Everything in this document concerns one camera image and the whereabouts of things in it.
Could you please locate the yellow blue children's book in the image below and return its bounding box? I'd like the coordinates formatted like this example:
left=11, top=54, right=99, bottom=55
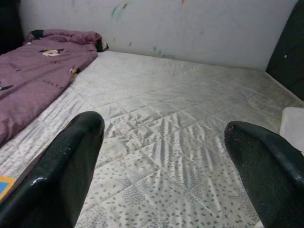
left=0, top=175, right=16, bottom=200

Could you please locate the large black fabric object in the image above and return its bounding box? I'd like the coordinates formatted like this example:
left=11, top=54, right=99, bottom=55
left=0, top=0, right=24, bottom=56

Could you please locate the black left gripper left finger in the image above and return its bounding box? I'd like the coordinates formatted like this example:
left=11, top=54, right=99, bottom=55
left=0, top=111, right=105, bottom=228

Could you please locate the white pillow with lettering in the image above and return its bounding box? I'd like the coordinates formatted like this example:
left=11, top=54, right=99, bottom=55
left=280, top=106, right=304, bottom=152

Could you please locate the black tufted headboard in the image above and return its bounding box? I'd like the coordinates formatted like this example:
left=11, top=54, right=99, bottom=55
left=265, top=0, right=304, bottom=102

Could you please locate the white quilted mattress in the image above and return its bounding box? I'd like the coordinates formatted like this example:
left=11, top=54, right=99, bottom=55
left=0, top=49, right=304, bottom=228

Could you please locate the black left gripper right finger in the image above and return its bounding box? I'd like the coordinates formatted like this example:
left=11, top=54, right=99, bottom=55
left=224, top=120, right=304, bottom=228

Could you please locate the purple cartoon mouse quilt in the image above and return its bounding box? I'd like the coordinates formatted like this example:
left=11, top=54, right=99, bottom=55
left=0, top=29, right=109, bottom=147

